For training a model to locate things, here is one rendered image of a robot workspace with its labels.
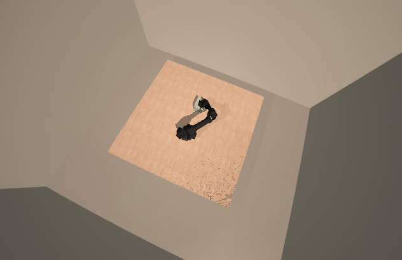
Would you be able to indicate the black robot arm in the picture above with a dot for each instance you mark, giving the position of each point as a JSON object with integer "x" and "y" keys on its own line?
{"x": 190, "y": 130}

